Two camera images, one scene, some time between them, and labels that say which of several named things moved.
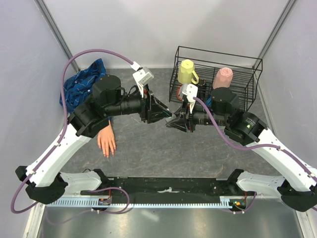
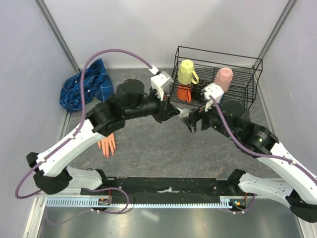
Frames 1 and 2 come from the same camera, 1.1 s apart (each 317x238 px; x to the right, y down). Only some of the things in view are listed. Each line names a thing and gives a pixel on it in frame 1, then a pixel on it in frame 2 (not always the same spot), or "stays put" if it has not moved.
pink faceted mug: (223, 78) stays put
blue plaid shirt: (79, 88) stays put
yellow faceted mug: (185, 72) stays put
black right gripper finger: (180, 124) → (191, 123)
